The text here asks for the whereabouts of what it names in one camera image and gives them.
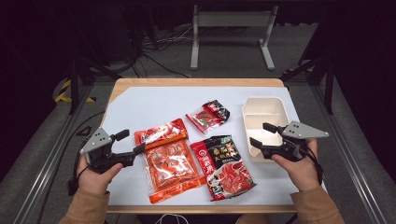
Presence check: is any small red black packet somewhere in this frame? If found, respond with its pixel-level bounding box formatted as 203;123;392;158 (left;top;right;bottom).
185;99;232;135

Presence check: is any black metal stand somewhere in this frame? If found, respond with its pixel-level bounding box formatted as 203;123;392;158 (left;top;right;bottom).
279;55;336;116
65;55;123;116

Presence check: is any yellow black striped tape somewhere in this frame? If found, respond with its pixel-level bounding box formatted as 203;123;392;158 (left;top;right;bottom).
53;78;96;104

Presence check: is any cream divided lunch box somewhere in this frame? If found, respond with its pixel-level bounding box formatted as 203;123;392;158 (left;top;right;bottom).
241;96;292;163

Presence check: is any person's left hand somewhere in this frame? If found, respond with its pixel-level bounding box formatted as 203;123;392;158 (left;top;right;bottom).
76;154;124;196

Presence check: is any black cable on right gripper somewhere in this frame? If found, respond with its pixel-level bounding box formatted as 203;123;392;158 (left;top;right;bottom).
306;145;327;187

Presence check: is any large red black seasoning packet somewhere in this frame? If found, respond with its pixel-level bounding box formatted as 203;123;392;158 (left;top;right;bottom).
190;133;257;203

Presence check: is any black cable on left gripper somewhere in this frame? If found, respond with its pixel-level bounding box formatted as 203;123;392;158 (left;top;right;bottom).
67;153;92;197

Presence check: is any white-legged desk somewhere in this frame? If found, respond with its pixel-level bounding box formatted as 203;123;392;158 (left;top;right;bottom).
190;4;279;72

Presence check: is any bundle of floor cables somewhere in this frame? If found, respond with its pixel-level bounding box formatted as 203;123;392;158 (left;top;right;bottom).
123;24;194;79

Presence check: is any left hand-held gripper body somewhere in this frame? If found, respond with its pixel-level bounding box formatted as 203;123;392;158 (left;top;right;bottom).
79;127;135;174

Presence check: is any orange seasoning packet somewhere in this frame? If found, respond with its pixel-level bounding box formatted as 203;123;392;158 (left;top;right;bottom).
134;118;207;205

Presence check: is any person's right hand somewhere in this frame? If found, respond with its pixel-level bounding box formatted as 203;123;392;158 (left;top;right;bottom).
271;137;322;192

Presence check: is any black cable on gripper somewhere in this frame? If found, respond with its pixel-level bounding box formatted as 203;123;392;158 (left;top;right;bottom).
67;153;92;197
306;145;327;187

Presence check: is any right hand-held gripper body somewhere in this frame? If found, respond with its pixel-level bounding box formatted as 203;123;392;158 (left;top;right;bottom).
262;120;330;163

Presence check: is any thin white cable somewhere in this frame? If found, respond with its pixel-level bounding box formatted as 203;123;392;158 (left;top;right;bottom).
154;212;190;224

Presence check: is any aluminium rail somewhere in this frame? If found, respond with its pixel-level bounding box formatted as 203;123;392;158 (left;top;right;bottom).
11;83;95;224
310;82;389;224

